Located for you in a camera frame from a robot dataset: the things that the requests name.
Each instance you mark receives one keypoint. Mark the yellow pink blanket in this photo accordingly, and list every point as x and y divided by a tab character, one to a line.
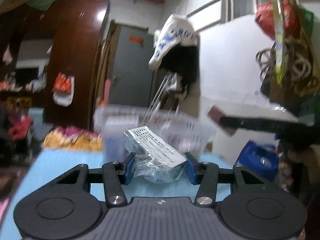
73	138

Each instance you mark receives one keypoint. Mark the dark red wooden wardrobe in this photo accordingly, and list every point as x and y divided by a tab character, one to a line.
76	29

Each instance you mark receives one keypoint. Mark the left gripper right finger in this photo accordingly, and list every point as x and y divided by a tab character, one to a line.
206	176

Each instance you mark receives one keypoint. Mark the white plastic laundry basket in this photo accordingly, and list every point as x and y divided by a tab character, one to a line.
181	131

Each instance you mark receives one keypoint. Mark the silver printed box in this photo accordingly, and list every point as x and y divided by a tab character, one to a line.
155	160

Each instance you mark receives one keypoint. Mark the black hanging garment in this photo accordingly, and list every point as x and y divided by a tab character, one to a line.
184	61

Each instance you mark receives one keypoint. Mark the dark maroon small box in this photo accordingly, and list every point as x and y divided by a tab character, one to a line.
215	114

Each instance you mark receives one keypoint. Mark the white cloth with blue letters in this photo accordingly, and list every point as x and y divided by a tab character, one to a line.
177	30

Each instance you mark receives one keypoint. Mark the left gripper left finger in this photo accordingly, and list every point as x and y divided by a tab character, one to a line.
115	175

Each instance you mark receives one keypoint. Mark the orange white plastic bag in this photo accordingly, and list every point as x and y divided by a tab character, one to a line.
63	90

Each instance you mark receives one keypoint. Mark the grey metal door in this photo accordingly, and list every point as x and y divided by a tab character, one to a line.
131	79

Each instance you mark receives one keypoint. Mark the blue shopping bag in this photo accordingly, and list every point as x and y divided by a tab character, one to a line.
260	158

